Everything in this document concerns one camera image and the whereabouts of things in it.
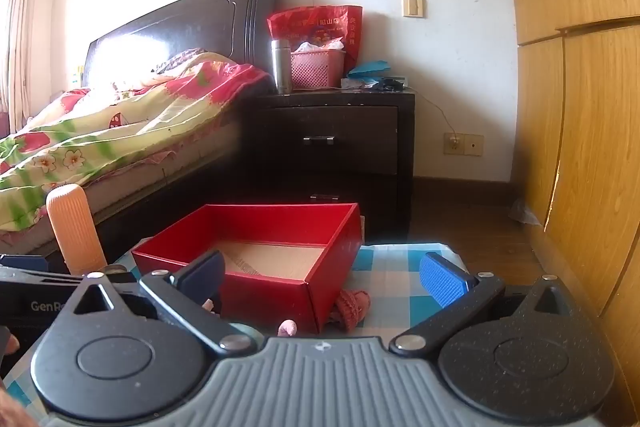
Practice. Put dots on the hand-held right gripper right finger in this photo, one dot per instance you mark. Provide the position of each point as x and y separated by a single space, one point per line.
442 279

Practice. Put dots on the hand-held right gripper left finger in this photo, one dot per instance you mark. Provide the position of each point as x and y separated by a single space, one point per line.
200 274

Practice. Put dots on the red cardboard box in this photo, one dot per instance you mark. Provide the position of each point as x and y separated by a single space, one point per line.
270 302

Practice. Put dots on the red knit hat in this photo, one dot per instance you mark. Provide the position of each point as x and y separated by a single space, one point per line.
350 307

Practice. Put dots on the person's left hand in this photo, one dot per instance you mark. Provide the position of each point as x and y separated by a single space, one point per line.
12 344

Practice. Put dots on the blue white checked tablecloth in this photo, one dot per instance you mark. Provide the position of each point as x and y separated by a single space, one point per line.
390 272

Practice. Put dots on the orange ribbed bottle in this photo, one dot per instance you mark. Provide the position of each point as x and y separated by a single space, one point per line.
75 227

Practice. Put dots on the dark wooden nightstand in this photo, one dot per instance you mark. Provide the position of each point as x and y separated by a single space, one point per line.
350 132

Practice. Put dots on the floral quilt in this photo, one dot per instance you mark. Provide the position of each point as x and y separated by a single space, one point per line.
125 117

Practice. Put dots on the small black device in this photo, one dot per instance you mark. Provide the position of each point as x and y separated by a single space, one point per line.
390 83

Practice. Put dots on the yellow wooden wardrobe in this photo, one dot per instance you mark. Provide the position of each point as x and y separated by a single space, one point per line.
575 107

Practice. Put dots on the steel thermos flask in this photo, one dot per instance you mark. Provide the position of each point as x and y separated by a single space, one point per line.
281 67

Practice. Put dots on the teal plastic bag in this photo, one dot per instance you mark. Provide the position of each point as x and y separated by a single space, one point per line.
370 67

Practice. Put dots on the pink plastic basket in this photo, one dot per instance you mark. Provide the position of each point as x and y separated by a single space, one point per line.
317 69

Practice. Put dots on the dark wooden bed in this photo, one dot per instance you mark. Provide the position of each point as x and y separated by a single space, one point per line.
200 17

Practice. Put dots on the beige curtain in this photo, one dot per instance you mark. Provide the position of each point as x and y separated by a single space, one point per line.
25 32

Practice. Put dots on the red plastic bag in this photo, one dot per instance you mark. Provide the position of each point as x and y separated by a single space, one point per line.
310 19

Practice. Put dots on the beige wall socket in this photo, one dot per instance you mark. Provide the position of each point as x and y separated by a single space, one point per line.
465 144

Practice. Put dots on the beige wall switch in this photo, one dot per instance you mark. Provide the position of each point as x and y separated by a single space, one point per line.
414 7

